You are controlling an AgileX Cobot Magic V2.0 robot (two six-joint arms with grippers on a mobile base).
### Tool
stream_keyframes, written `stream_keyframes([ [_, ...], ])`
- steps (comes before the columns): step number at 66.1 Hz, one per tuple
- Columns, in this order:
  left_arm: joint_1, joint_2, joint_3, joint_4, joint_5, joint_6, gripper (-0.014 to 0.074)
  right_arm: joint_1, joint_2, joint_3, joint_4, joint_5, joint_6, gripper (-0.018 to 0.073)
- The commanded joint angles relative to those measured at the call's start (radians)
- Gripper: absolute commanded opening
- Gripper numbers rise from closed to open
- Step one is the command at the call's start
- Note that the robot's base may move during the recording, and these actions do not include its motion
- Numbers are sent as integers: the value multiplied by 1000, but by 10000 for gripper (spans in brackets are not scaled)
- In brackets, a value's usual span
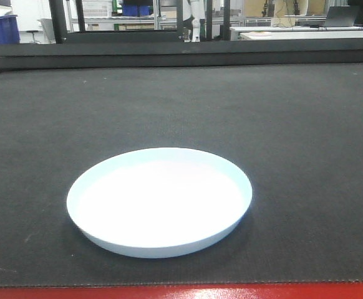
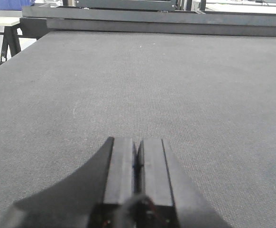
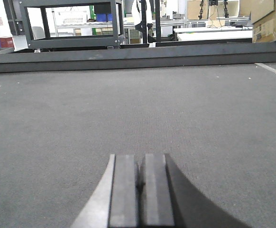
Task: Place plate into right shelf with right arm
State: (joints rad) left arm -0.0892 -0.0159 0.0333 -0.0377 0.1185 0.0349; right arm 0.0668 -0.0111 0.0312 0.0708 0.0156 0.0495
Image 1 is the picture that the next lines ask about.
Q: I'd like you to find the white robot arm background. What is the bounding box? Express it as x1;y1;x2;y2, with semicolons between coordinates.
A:
182;0;206;42

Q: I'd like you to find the light blue round tray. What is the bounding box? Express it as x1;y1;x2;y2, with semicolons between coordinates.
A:
66;148;253;259

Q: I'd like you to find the black felt table mat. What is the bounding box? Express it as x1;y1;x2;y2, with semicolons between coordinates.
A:
0;64;363;287

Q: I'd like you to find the white background table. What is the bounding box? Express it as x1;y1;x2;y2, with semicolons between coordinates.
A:
230;26;363;41

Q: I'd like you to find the grey laptop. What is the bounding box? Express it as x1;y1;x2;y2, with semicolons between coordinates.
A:
321;6;360;28

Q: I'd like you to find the black metal frame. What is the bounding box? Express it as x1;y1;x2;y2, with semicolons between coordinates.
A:
49;1;231;45

